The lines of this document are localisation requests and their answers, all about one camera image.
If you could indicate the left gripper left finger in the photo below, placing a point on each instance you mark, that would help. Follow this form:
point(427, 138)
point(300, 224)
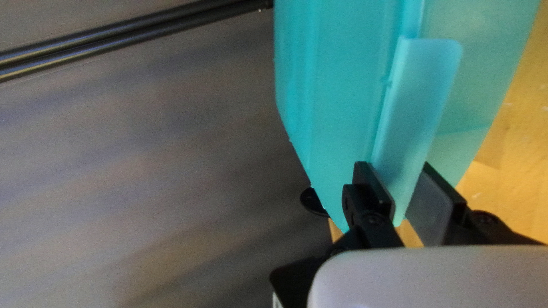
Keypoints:
point(370, 214)

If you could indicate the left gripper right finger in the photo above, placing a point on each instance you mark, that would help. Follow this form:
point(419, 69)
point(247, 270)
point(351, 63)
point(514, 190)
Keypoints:
point(454, 222)

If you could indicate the translucent teal lunch box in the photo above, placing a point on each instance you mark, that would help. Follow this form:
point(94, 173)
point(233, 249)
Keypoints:
point(334, 85)

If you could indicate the black frame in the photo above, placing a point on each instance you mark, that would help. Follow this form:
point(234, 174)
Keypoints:
point(128, 32)

